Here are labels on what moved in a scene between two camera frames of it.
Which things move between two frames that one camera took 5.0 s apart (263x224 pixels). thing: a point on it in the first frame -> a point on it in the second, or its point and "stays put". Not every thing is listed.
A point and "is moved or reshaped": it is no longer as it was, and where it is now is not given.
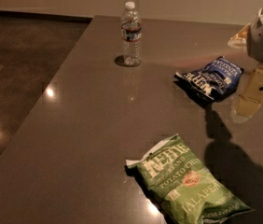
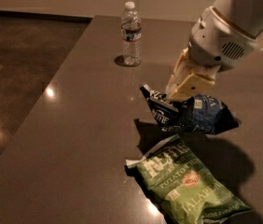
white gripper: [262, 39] -> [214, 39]
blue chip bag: [214, 81] is moved or reshaped
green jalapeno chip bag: [184, 183] stays put
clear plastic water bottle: [131, 28] stays put
